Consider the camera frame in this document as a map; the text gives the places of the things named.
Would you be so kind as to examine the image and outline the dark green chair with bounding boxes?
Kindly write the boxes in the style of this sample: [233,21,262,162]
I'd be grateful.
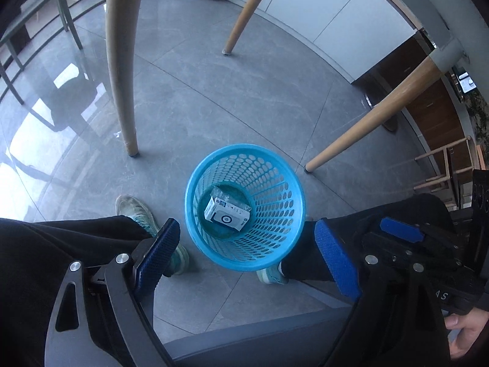
[1,0,83,104]

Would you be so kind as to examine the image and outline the person's left shoe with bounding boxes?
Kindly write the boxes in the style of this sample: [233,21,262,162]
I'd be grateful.
[115,195,190,277]

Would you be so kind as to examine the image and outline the person's right hand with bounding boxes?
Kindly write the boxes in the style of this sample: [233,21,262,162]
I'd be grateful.
[444,307,488,360]

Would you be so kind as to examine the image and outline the clear plastic wrapper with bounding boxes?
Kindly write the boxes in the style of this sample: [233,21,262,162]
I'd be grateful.
[211,187,230,204]

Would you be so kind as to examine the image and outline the wooden chair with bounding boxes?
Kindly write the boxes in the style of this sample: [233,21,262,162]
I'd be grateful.
[413,136,482,210]

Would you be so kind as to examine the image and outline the blue plastic trash basket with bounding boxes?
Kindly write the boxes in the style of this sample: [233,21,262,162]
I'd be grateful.
[184,143,306,272]

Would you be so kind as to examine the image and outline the white HP cardboard box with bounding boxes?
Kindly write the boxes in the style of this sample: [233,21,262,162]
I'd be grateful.
[204,196,250,231]

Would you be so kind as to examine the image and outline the person's shoe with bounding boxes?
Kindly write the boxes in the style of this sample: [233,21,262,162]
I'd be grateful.
[256,263,289,285]
[115,195,190,277]

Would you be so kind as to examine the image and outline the round white table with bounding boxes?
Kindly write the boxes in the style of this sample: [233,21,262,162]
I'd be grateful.
[105,0,462,173]

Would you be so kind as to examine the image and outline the person's right shoe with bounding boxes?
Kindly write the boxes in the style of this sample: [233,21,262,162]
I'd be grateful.
[256,263,289,285]

